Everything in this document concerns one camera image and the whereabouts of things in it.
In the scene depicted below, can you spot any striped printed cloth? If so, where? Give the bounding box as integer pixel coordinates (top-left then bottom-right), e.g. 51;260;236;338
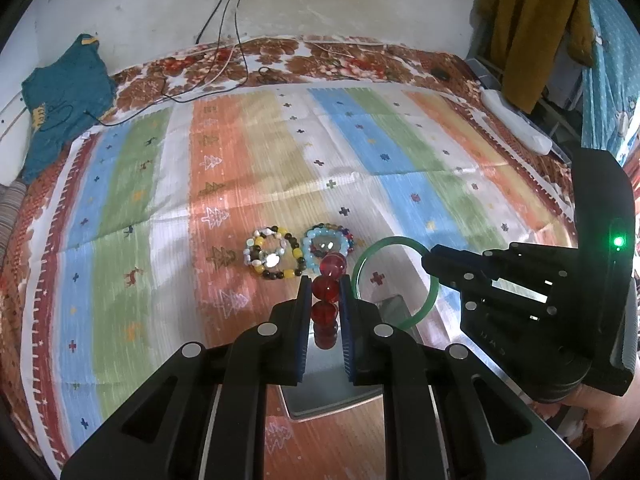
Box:
27;82;581;480

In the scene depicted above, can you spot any white power strip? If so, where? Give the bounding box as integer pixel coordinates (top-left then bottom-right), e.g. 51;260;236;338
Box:
481;89;552;156

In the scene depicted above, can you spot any striped pillow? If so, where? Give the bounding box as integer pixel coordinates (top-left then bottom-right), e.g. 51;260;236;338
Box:
0;180;27;261

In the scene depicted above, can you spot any blue patterned curtain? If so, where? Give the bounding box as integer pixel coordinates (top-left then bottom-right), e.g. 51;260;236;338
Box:
580;0;640;166

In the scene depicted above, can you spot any grey plastic box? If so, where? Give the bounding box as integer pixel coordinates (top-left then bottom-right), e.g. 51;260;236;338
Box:
467;56;506;93

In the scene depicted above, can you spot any red bead bracelet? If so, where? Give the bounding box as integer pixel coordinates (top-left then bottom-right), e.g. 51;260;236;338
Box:
311;253;347;351

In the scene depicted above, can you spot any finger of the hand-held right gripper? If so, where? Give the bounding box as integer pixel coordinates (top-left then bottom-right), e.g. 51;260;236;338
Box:
421;244;558;323
487;242;578;286

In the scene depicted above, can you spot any light blue bead bracelet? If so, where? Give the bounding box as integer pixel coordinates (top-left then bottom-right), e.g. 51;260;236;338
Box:
301;225;346;271

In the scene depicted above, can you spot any teal garment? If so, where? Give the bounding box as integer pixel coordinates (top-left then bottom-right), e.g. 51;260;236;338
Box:
21;34;118;186

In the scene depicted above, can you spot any white cable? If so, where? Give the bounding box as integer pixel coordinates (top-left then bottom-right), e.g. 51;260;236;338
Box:
200;42;242;93

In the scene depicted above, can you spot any yellow and black bead bracelet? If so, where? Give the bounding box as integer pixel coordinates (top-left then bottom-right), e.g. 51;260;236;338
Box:
243;226;307;281

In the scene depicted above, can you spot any green jade bangle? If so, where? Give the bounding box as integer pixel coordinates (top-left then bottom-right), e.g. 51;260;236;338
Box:
351;236;441;328

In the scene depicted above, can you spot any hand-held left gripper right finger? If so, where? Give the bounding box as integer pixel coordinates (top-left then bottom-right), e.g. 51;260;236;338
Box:
340;276;591;480

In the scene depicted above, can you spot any brown floral bedsheet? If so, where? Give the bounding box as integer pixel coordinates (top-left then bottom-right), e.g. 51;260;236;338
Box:
0;35;576;480

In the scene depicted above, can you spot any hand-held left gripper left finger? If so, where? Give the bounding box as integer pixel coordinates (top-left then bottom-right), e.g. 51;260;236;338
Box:
60;276;313;480

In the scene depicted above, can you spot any mustard jacket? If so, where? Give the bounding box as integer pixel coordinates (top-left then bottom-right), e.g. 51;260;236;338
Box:
474;0;598;113

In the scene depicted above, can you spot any metal tray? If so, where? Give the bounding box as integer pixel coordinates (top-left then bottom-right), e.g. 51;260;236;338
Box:
279;294;451;421

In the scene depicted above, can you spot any person's right forearm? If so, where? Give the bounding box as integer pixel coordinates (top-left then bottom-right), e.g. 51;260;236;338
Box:
565;377;640;433

